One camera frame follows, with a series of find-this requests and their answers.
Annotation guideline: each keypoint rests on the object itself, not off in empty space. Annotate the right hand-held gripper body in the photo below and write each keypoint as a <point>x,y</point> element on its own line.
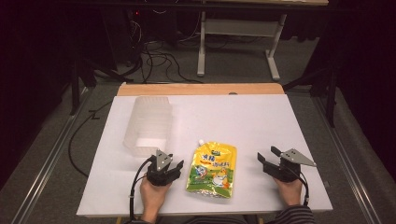
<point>285,169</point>

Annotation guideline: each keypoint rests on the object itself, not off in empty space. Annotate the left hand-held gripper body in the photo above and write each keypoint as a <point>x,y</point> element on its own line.
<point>160,175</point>

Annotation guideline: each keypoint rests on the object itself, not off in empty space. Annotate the translucent plastic container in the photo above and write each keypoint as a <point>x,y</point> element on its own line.
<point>151,124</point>

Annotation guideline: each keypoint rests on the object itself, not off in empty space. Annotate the yellow spouted drink pouch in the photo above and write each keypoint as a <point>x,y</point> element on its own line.
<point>213,171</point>

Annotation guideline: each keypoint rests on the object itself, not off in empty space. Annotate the person's left hand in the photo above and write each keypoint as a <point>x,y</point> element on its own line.
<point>154,196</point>

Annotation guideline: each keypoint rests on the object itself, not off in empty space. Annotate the person's right hand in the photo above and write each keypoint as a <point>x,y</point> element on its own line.
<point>289,191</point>

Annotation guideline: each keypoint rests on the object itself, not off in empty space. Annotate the white table cover sheet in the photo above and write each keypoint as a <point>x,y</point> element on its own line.
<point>236,124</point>

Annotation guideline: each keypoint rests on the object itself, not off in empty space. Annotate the black metal stand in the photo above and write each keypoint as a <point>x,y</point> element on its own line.
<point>77,81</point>
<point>330,90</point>

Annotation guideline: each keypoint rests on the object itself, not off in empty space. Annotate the metal floor rail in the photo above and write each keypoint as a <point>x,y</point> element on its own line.
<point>49,161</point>
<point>345,155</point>

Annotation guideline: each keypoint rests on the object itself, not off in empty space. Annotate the white metal desk frame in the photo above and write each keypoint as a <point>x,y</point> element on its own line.
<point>239,28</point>

